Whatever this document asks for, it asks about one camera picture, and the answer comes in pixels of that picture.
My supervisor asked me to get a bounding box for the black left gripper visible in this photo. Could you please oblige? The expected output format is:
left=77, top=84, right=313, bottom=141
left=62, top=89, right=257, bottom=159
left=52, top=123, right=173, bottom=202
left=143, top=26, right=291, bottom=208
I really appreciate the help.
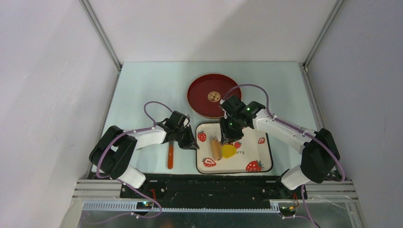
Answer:
left=174, top=125, right=199, bottom=150

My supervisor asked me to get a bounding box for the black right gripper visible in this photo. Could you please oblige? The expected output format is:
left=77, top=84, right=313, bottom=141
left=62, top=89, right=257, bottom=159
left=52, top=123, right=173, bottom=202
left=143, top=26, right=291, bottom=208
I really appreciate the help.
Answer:
left=220, top=115, right=245, bottom=145

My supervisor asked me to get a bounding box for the yellow dough piece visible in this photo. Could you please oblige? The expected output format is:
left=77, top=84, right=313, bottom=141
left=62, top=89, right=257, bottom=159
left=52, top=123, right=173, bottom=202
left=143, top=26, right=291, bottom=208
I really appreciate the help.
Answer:
left=221, top=144, right=237, bottom=159

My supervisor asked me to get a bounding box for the wooden dough roller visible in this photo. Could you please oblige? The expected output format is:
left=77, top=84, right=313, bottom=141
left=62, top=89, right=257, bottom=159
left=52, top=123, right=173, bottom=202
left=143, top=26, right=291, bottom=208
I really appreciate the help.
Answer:
left=210, top=137, right=222, bottom=161

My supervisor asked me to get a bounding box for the white strawberry rectangular tray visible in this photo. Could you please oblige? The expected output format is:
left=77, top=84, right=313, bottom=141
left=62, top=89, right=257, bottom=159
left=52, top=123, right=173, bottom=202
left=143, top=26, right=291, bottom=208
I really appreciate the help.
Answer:
left=196, top=123, right=273, bottom=174

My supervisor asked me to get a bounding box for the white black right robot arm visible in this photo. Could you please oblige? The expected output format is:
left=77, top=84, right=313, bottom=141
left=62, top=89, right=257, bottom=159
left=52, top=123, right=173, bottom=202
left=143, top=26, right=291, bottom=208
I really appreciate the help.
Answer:
left=219, top=95, right=340, bottom=199

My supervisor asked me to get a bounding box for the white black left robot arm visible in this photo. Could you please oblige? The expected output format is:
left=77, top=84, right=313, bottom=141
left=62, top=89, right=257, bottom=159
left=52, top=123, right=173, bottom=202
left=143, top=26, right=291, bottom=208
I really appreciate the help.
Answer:
left=89, top=111, right=199, bottom=198

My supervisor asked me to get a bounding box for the red round tray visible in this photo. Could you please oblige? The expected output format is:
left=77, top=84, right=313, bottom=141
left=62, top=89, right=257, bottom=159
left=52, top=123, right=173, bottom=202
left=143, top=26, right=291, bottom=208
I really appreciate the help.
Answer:
left=187, top=74, right=238, bottom=119

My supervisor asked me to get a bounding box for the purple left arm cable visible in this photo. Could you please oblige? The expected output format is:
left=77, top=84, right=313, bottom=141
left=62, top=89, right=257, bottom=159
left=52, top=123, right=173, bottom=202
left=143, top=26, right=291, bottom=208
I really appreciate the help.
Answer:
left=95, top=100, right=174, bottom=220

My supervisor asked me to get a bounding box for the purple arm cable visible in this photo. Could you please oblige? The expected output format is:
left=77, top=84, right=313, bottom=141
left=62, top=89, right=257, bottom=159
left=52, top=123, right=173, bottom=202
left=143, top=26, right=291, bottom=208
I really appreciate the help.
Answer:
left=222, top=84, right=346, bottom=228
left=95, top=100, right=174, bottom=220

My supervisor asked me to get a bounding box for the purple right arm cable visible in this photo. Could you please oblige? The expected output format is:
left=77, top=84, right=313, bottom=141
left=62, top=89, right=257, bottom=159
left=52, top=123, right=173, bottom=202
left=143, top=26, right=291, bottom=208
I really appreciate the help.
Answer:
left=222, top=84, right=346, bottom=228

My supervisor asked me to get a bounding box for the aluminium frame rail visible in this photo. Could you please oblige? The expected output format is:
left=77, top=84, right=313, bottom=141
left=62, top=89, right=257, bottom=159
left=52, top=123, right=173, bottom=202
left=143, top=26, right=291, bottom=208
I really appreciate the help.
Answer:
left=73, top=180, right=358, bottom=214

